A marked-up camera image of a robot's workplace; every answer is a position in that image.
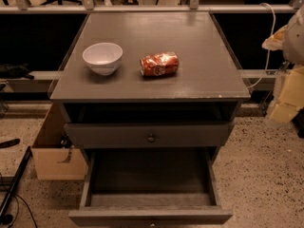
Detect grey drawer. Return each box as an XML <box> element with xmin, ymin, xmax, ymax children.
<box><xmin>65</xmin><ymin>123</ymin><xmax>234</xmax><ymax>149</ymax></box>
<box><xmin>68</xmin><ymin>148</ymin><xmax>233</xmax><ymax>228</ymax></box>

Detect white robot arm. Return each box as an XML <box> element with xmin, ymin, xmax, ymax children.
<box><xmin>262</xmin><ymin>6</ymin><xmax>304</xmax><ymax>124</ymax></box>

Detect grey top drawer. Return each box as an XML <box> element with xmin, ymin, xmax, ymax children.
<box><xmin>65</xmin><ymin>123</ymin><xmax>234</xmax><ymax>149</ymax></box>

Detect grey wooden drawer cabinet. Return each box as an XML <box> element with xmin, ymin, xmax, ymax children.
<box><xmin>49</xmin><ymin>10</ymin><xmax>252</xmax><ymax>163</ymax></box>

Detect crushed orange soda can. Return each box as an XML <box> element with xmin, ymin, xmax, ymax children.
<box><xmin>140</xmin><ymin>52</ymin><xmax>179</xmax><ymax>77</ymax></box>

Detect white ceramic bowl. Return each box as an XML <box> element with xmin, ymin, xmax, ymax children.
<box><xmin>83</xmin><ymin>43</ymin><xmax>123</xmax><ymax>76</ymax></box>

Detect cardboard box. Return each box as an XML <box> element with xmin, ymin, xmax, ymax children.
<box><xmin>31</xmin><ymin>104</ymin><xmax>87</xmax><ymax>181</ymax></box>

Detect black object on ledge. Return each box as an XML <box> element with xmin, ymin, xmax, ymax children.
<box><xmin>0</xmin><ymin>64</ymin><xmax>34</xmax><ymax>80</ymax></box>

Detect black pole on floor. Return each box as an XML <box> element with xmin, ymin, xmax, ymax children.
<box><xmin>0</xmin><ymin>147</ymin><xmax>30</xmax><ymax>224</ymax></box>

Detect white cable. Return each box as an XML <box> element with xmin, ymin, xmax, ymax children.
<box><xmin>246</xmin><ymin>2</ymin><xmax>277</xmax><ymax>90</ymax></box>

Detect metal railing frame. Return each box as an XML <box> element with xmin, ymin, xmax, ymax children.
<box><xmin>0</xmin><ymin>0</ymin><xmax>303</xmax><ymax>13</ymax></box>

